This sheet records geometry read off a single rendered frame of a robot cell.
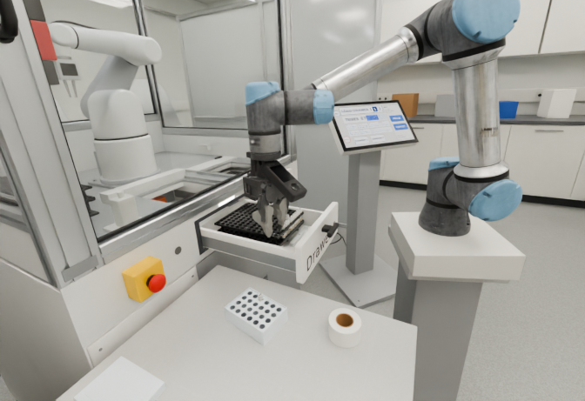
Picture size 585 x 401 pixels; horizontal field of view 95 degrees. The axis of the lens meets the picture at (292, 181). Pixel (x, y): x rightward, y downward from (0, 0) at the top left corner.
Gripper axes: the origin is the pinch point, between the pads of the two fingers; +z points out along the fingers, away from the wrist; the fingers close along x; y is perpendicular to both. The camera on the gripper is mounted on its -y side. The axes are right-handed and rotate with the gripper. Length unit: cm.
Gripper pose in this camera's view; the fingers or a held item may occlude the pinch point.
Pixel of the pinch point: (276, 230)
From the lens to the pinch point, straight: 69.2
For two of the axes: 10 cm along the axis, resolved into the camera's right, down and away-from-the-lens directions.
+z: 0.3, 9.5, 3.2
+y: -7.5, -1.9, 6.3
